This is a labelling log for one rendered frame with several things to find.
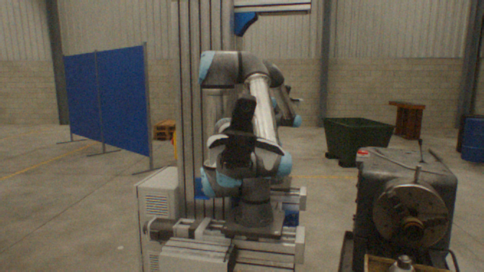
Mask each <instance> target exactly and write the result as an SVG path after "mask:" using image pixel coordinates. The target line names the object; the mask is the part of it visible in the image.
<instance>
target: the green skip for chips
mask: <svg viewBox="0 0 484 272"><path fill-rule="evenodd" d="M321 119H322V120H323V126H324V132H325V137H326V142H327V147H328V152H326V158H327V159H342V160H339V166H340V167H342V168H356V167H357V165H356V157H357V151H358V150H359V149H360V148H366V147H374V148H388V145H389V142H390V139H391V137H392V134H393V130H394V128H396V127H397V126H395V125H392V124H385V123H382V122H377V121H372V119H367V118H364V117H326V118H321Z"/></svg>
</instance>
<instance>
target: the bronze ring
mask: <svg viewBox="0 0 484 272"><path fill-rule="evenodd" d="M400 229H401V230H402V232H403V233H404V234H405V236H406V237H407V238H408V239H409V240H411V241H419V240H420V239H421V238H422V237H423V236H424V224H423V222H422V221H421V219H419V218H418V217H406V218H404V219H402V220H401V221H400Z"/></svg>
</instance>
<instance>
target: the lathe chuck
mask: <svg viewBox="0 0 484 272"><path fill-rule="evenodd" d="M411 182H414V180H398V181H393V182H391V183H388V184H386V185H385V186H383V187H382V188H381V189H380V191H379V192H378V193H377V195H376V196H375V198H374V200H373V205H372V216H373V221H374V224H375V227H376V229H377V230H378V231H379V233H380V234H381V235H382V236H383V237H384V238H385V239H386V240H387V241H388V242H390V240H392V237H393V235H394V234H395V232H396V230H397V229H398V227H399V224H400V219H401V218H400V217H399V216H398V212H397V211H396V210H395V208H394V206H393V205H392V203H391V202H390V200H389V199H388V198H387V194H386V193H385V191H387V189H390V188H393V189H394V191H395V193H396V194H397V195H398V196H399V197H400V199H401V200H403V203H404V204H405V205H406V206H407V207H408V208H411V209H415V210H417V211H418V212H419V213H448V210H447V207H446V206H445V204H444V201H443V200H442V199H441V198H440V196H439V195H438V194H437V193H436V192H435V190H434V189H433V188H432V187H430V186H428V185H426V184H425V183H422V182H420V181H418V183H419V184H415V183H411ZM448 225H449V221H448V220H447V222H446V225H435V227H428V229H427V230H424V232H423V237H422V238H421V239H420V240H419V241H411V240H409V239H408V238H407V240H406V241H403V243H402V244H401V246H399V247H402V248H425V247H427V246H430V245H433V244H434V243H436V242H438V241H439V239H440V238H441V237H443V236H444V234H445V233H446V231H447V228H448Z"/></svg>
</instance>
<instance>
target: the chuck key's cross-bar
mask: <svg viewBox="0 0 484 272"><path fill-rule="evenodd" d="M367 151H368V152H370V153H373V154H375V155H376V156H379V157H381V158H383V159H385V160H388V161H391V162H393V163H395V164H398V165H400V167H404V168H406V169H409V170H413V171H416V168H411V167H408V166H406V165H404V164H402V163H399V162H397V161H395V160H392V159H390V158H386V157H385V156H382V155H381V154H379V153H376V152H374V151H372V150H369V149H367ZM421 172H425V173H433V174H437V175H441V176H443V175H444V173H440V172H436V171H428V170H423V169H421Z"/></svg>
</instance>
